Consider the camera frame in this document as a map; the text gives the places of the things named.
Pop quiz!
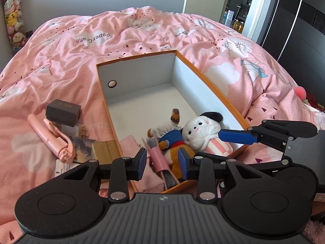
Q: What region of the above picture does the white dog plush striped body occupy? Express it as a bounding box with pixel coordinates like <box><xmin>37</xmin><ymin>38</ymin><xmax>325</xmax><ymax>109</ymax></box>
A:
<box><xmin>181</xmin><ymin>111</ymin><xmax>233</xmax><ymax>157</ymax></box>

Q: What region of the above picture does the pink dark item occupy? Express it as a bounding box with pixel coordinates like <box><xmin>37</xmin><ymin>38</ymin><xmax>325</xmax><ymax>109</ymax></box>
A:
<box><xmin>142</xmin><ymin>137</ymin><xmax>179</xmax><ymax>188</ymax></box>

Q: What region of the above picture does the pink pompom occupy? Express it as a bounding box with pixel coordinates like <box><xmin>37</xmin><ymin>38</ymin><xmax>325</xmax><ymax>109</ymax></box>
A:
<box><xmin>294</xmin><ymin>86</ymin><xmax>308</xmax><ymax>99</ymax></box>

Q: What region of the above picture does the dark wardrobe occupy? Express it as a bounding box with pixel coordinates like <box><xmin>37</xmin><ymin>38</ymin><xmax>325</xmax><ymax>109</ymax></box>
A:
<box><xmin>261</xmin><ymin>0</ymin><xmax>325</xmax><ymax>112</ymax></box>

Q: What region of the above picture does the blue bottle pack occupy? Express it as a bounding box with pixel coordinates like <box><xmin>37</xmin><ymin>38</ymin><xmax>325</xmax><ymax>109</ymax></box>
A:
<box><xmin>223</xmin><ymin>10</ymin><xmax>235</xmax><ymax>26</ymax></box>

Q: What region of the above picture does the pink fluffy cloth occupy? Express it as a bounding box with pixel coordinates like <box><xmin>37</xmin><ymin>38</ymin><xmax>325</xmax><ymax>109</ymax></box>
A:
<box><xmin>302</xmin><ymin>220</ymin><xmax>325</xmax><ymax>244</ymax></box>

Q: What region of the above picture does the orange cardboard box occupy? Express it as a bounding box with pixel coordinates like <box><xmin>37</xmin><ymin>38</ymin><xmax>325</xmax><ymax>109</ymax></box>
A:
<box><xmin>96</xmin><ymin>50</ymin><xmax>251</xmax><ymax>194</ymax></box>

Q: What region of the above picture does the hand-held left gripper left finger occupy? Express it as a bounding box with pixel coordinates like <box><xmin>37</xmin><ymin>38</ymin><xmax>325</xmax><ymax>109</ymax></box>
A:
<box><xmin>65</xmin><ymin>148</ymin><xmax>148</xmax><ymax>202</ymax></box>

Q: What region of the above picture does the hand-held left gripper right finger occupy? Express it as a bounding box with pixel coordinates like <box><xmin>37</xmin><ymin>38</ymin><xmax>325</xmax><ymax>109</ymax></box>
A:
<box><xmin>178</xmin><ymin>149</ymin><xmax>276</xmax><ymax>201</ymax></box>

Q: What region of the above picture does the pink printed blanket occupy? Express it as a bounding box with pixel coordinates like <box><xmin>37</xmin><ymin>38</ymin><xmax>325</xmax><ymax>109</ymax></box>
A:
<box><xmin>0</xmin><ymin>5</ymin><xmax>325</xmax><ymax>244</ymax></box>

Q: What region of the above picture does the dark grey small box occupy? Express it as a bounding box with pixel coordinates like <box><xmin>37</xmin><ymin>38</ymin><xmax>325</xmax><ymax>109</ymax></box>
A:
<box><xmin>46</xmin><ymin>99</ymin><xmax>82</xmax><ymax>127</ymax></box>

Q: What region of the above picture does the duck plush blue jacket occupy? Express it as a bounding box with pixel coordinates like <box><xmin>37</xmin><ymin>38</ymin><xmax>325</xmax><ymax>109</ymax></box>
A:
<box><xmin>147</xmin><ymin>108</ymin><xmax>201</xmax><ymax>181</ymax></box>

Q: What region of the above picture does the slim dark printed box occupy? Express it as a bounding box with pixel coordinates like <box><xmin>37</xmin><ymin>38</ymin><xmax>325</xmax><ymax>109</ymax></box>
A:
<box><xmin>66</xmin><ymin>125</ymin><xmax>97</xmax><ymax>157</ymax></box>

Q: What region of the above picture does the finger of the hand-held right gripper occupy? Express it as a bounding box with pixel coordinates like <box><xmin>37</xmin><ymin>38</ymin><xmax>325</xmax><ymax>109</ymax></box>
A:
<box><xmin>194</xmin><ymin>152</ymin><xmax>293</xmax><ymax>174</ymax></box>
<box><xmin>218</xmin><ymin>119</ymin><xmax>318</xmax><ymax>154</ymax></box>

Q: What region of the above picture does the clear tube of plush toys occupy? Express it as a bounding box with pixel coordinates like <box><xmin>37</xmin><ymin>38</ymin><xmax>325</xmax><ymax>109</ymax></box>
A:
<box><xmin>0</xmin><ymin>0</ymin><xmax>26</xmax><ymax>46</ymax></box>

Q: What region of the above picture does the pink selfie stick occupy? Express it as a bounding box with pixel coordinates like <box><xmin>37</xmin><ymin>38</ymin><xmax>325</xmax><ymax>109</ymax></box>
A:
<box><xmin>27</xmin><ymin>114</ymin><xmax>77</xmax><ymax>162</ymax></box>

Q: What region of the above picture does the gold glitter box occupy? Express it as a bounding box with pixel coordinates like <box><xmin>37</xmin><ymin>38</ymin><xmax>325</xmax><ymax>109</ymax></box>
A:
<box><xmin>91</xmin><ymin>140</ymin><xmax>121</xmax><ymax>166</ymax></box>

